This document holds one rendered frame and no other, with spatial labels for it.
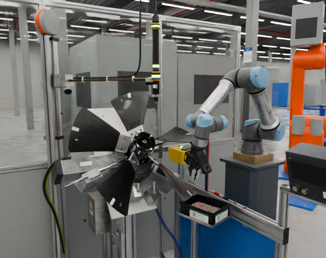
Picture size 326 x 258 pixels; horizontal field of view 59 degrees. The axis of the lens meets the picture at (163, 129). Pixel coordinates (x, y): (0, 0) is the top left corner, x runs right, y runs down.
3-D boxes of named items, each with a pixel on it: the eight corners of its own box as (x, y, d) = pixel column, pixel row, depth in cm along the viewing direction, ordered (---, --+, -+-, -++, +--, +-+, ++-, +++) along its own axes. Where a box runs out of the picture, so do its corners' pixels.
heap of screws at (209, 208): (182, 213, 155) (182, 206, 155) (198, 206, 166) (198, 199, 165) (212, 224, 142) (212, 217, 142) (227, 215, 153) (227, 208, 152)
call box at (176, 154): (168, 161, 204) (168, 147, 203) (180, 159, 209) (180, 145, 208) (181, 166, 191) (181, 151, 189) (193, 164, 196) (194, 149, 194)
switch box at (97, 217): (102, 222, 187) (101, 190, 184) (110, 232, 175) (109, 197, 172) (88, 226, 183) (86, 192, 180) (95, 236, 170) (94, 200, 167)
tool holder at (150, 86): (143, 97, 149) (143, 77, 147) (149, 96, 155) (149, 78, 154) (159, 97, 145) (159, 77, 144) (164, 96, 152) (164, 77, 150)
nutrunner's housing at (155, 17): (150, 101, 149) (150, 8, 143) (154, 101, 153) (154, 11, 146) (158, 101, 148) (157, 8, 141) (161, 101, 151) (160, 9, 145)
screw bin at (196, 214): (179, 214, 156) (179, 201, 155) (197, 205, 168) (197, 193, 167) (212, 227, 141) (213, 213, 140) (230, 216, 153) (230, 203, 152)
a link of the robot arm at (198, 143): (211, 139, 138) (198, 141, 134) (209, 147, 140) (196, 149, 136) (202, 132, 144) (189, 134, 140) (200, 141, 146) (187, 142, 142)
